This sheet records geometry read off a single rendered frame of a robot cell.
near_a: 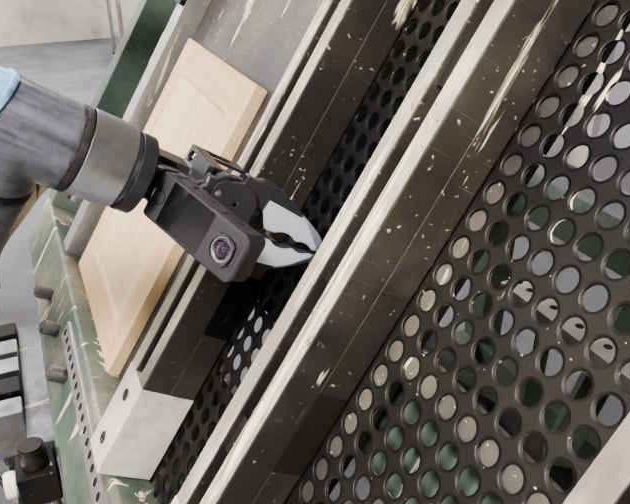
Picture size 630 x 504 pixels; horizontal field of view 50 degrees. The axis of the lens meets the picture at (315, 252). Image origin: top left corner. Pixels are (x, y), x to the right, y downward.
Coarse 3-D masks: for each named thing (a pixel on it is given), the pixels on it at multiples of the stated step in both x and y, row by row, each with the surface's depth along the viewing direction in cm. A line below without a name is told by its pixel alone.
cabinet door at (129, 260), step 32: (192, 64) 116; (224, 64) 105; (160, 96) 125; (192, 96) 112; (224, 96) 101; (256, 96) 93; (160, 128) 120; (192, 128) 108; (224, 128) 97; (128, 224) 118; (96, 256) 125; (128, 256) 113; (160, 256) 101; (96, 288) 119; (128, 288) 108; (160, 288) 100; (96, 320) 114; (128, 320) 103; (128, 352) 103
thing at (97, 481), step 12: (72, 336) 110; (72, 348) 108; (72, 360) 106; (72, 372) 104; (72, 384) 103; (84, 384) 100; (84, 396) 97; (84, 408) 96; (84, 420) 94; (84, 432) 93; (84, 444) 91; (84, 456) 90; (96, 480) 85; (96, 492) 83
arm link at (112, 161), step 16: (96, 112) 57; (96, 128) 53; (112, 128) 54; (128, 128) 56; (96, 144) 53; (112, 144) 54; (128, 144) 55; (96, 160) 53; (112, 160) 54; (128, 160) 54; (80, 176) 53; (96, 176) 54; (112, 176) 54; (128, 176) 55; (64, 192) 56; (80, 192) 55; (96, 192) 55; (112, 192) 55
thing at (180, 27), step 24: (192, 0) 124; (168, 24) 128; (192, 24) 126; (168, 48) 126; (144, 72) 131; (168, 72) 128; (144, 96) 128; (144, 120) 130; (96, 216) 134; (72, 240) 134
